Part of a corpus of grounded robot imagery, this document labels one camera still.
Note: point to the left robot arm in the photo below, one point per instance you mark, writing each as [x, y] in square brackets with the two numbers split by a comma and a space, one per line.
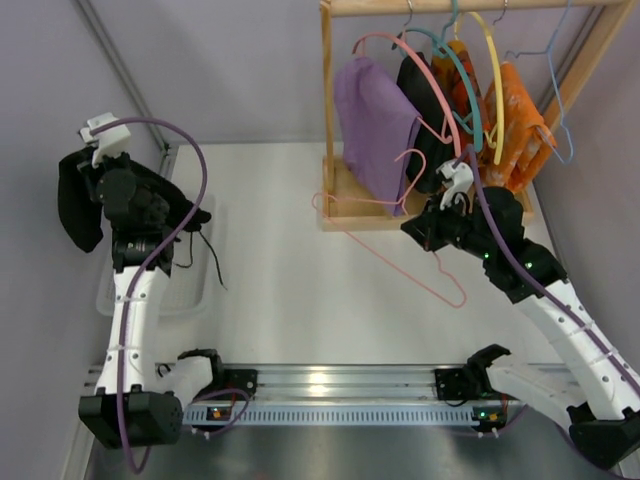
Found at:
[134, 405]

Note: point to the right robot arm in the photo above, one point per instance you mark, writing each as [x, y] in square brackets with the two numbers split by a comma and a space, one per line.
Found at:
[600, 412]

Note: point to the orange patterned trousers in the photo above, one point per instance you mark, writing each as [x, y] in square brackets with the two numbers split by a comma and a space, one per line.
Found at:
[463, 92]

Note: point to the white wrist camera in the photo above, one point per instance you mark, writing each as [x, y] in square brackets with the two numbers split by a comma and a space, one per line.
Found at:
[110, 143]
[457, 178]

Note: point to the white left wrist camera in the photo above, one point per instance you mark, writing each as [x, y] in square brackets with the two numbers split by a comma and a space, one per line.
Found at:
[110, 143]

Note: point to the aluminium mounting rail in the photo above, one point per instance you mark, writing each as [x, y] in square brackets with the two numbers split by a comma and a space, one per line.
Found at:
[292, 384]

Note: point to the blue wire hanger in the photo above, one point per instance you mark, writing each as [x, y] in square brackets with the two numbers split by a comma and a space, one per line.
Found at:
[548, 53]

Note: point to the grey slotted cable duct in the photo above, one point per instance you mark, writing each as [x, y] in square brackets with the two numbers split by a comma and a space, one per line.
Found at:
[341, 415]

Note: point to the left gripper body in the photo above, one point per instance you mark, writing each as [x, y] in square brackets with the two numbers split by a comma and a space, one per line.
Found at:
[92, 167]

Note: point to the teal plastic hanger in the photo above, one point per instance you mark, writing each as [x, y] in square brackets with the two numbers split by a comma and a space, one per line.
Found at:
[439, 41]

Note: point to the yellow plastic hanger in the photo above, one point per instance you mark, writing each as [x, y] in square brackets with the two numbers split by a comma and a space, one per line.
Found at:
[492, 85]

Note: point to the bright orange trousers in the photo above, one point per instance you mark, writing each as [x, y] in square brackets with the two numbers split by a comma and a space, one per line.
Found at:
[528, 142]

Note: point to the white plastic basket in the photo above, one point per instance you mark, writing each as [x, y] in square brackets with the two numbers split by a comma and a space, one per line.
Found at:
[194, 274]

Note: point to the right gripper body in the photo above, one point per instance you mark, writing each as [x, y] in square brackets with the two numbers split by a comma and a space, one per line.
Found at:
[428, 230]

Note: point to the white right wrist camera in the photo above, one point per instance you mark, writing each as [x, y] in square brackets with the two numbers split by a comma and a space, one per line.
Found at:
[457, 178]

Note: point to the purple trousers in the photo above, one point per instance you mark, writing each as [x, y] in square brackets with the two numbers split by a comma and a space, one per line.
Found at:
[378, 125]

